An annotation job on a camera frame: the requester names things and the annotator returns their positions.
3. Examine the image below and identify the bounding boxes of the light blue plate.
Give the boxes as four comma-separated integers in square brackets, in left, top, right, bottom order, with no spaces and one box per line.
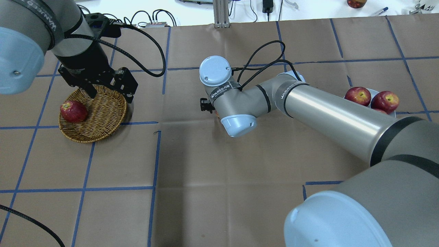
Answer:
[344,86,400,117]

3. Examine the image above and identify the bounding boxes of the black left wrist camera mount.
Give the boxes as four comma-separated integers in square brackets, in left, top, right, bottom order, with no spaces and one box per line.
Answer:
[84,13,122,38]

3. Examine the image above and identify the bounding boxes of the woven wicker basket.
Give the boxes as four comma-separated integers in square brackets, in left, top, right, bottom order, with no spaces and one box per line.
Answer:
[58,85,128,143]

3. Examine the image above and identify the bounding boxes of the black camera cable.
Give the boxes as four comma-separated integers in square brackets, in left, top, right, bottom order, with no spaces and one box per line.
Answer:
[232,40,302,91]

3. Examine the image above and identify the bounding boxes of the orange usb hub upper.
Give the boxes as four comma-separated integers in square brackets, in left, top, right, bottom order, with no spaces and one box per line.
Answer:
[145,22,169,28]

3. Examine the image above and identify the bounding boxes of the dark red apple in basket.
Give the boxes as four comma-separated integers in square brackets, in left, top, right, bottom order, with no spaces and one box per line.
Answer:
[60,101,88,123]

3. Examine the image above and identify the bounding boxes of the aluminium frame post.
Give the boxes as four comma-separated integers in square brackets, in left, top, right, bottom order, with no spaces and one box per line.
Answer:
[213,0,230,29]

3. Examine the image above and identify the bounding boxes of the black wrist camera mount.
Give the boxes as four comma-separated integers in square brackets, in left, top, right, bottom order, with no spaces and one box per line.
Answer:
[200,97,216,114]
[84,13,122,38]

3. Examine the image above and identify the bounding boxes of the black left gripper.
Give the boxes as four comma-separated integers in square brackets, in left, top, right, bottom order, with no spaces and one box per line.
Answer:
[58,41,138,104]

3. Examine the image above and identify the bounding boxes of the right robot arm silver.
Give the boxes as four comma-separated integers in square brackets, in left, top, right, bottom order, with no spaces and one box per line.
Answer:
[199,55,439,247]

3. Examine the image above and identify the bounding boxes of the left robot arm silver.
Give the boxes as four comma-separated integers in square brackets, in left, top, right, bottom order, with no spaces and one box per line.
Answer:
[0,0,138,103]

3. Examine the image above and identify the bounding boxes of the apple on far desk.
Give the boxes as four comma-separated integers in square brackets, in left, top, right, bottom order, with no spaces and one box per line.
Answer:
[346,0,367,9]

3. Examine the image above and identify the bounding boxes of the black power adapter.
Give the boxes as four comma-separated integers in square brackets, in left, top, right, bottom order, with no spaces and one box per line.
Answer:
[262,0,274,14]

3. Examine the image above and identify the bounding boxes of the red apple plate back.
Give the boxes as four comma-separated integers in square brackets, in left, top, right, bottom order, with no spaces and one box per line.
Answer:
[344,86,372,107]

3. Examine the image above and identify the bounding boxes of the black braided cable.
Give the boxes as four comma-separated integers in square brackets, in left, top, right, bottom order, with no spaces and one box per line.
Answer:
[63,22,167,78]

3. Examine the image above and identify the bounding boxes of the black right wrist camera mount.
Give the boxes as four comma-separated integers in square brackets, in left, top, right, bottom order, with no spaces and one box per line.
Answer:
[200,97,216,114]

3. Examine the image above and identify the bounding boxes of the red apple plate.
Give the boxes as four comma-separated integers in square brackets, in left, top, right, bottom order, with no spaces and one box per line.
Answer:
[370,91,400,114]
[373,108,388,115]
[344,86,372,107]

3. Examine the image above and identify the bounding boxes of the red apple plate front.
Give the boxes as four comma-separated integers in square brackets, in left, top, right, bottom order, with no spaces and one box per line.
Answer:
[373,108,388,115]

